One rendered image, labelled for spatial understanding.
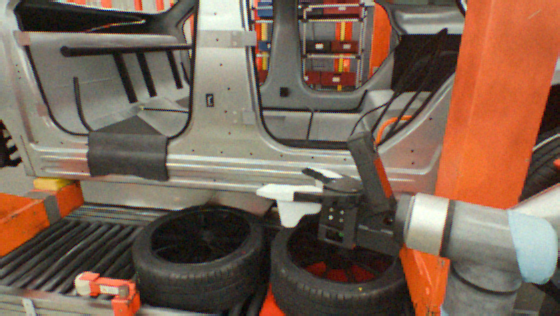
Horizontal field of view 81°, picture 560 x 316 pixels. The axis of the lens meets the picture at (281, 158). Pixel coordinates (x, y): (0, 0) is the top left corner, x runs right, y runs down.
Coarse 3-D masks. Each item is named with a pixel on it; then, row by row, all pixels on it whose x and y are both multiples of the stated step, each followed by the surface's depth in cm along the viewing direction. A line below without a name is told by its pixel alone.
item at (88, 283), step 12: (84, 276) 138; (96, 276) 138; (84, 288) 136; (96, 288) 137; (108, 288) 135; (132, 288) 132; (120, 300) 125; (132, 300) 126; (120, 312) 126; (132, 312) 127
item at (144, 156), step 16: (96, 144) 164; (112, 144) 163; (128, 144) 161; (144, 144) 160; (160, 144) 159; (96, 160) 165; (112, 160) 163; (128, 160) 161; (144, 160) 160; (160, 160) 159; (96, 176) 168; (144, 176) 163; (160, 176) 162
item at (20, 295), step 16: (0, 288) 148; (16, 288) 148; (0, 304) 147; (16, 304) 146; (32, 304) 143; (48, 304) 142; (64, 304) 140; (80, 304) 139; (96, 304) 139; (112, 304) 139
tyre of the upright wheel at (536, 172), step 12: (552, 132) 119; (552, 144) 114; (540, 156) 114; (552, 156) 110; (528, 168) 116; (540, 168) 110; (552, 168) 106; (528, 180) 112; (540, 180) 108; (552, 180) 106; (528, 192) 110; (540, 192) 108; (540, 288) 120; (552, 288) 119
